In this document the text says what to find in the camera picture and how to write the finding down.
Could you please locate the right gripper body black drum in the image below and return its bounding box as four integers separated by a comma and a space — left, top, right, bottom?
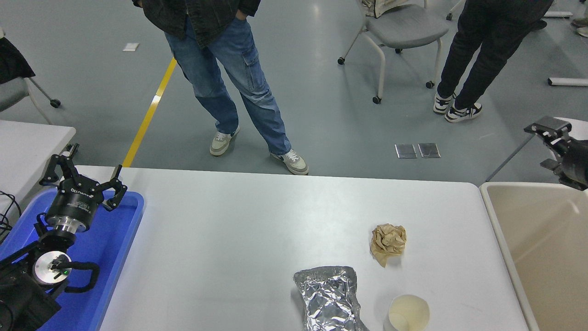
556, 138, 588, 191

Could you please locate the left gripper body black drum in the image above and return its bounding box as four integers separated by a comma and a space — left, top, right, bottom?
45, 182, 104, 225

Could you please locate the tan paper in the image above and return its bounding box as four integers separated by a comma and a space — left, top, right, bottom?
370, 223, 407, 268

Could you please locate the pale paper cup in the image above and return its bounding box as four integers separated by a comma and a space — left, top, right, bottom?
384, 294, 430, 331

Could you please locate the foil tray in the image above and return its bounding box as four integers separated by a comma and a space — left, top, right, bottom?
293, 265, 370, 331

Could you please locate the white round table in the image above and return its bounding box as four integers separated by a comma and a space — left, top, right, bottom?
486, 117, 588, 182

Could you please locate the white rectangular side table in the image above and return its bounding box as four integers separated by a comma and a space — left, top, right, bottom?
0, 120, 76, 217

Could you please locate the white floor bar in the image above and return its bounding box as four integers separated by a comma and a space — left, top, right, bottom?
548, 77, 588, 87

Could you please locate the blue plastic tray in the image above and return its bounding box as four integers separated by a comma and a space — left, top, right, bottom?
0, 188, 145, 331

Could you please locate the large pale bin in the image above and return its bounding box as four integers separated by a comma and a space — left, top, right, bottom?
479, 182, 588, 331

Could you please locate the grey chair with castors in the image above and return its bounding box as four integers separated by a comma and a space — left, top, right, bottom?
0, 28, 61, 125

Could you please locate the black garment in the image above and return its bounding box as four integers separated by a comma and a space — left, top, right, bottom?
0, 38, 36, 85

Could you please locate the grey white-framed chair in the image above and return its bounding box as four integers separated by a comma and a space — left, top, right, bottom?
338, 0, 450, 104

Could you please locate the black cable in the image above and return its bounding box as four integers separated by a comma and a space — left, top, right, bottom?
0, 191, 22, 244

